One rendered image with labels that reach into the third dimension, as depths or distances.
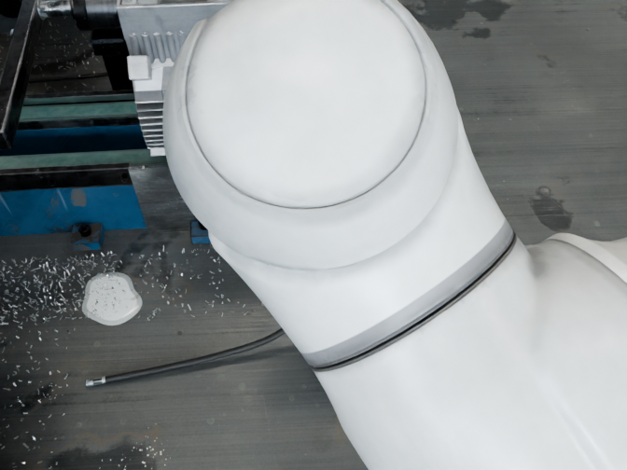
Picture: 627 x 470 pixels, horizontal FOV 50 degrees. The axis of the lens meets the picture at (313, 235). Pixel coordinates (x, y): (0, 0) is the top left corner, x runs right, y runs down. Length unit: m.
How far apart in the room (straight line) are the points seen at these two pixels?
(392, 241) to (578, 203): 0.84
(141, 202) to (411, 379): 0.70
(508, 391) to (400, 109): 0.11
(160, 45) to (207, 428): 0.43
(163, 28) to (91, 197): 0.28
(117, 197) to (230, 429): 0.34
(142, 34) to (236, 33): 0.56
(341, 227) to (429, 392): 0.08
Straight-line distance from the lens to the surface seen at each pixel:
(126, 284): 0.92
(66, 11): 0.97
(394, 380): 0.25
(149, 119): 0.78
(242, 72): 0.19
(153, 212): 0.93
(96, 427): 0.85
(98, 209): 0.94
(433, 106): 0.20
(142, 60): 0.76
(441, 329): 0.24
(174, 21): 0.74
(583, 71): 1.26
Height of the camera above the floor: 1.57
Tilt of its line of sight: 55 degrees down
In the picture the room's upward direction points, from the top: 1 degrees clockwise
